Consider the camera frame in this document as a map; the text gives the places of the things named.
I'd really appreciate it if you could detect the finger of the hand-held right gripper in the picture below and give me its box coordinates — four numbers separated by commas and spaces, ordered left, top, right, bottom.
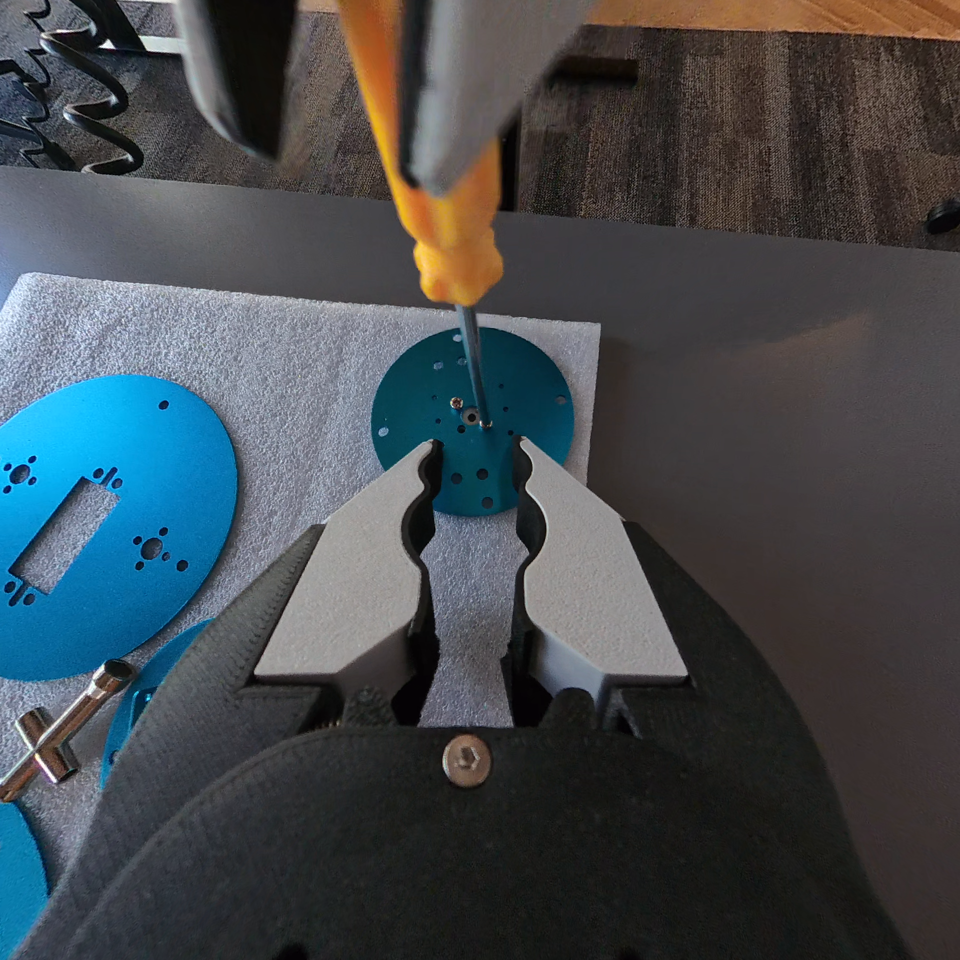
177, 0, 301, 160
405, 0, 594, 193

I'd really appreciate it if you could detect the blue metal ring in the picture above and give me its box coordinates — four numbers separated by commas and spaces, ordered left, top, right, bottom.
0, 803, 49, 960

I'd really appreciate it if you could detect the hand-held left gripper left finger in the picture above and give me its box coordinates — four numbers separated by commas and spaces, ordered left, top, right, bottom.
249, 440, 445, 706

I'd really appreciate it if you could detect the black coiled cable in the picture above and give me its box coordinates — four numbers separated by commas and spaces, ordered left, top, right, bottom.
0, 0, 147, 177

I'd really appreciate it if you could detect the black desk leg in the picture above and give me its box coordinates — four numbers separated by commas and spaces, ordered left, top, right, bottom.
90, 0, 189, 58
503, 53, 640, 211

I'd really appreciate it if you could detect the grey desk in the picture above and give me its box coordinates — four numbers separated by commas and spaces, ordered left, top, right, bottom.
0, 165, 960, 960

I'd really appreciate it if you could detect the yellow handled screwdriver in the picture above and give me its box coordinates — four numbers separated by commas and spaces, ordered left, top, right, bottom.
338, 0, 507, 433

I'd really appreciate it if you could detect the large blue round plate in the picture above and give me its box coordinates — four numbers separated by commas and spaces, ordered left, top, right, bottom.
0, 375, 241, 682

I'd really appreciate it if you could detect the small blue round plate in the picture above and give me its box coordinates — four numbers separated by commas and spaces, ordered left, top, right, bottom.
372, 326, 577, 519

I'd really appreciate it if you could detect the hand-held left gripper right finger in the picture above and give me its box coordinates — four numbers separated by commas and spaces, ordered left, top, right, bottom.
507, 435, 694, 709

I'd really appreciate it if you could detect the blue disc with bracket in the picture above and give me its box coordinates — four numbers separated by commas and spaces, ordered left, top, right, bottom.
102, 618, 211, 784

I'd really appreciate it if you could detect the white foam sheet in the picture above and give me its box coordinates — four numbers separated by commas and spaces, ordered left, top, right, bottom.
0, 270, 601, 960

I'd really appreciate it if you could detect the metal cross wrench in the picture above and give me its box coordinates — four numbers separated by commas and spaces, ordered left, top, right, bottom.
0, 660, 136, 805

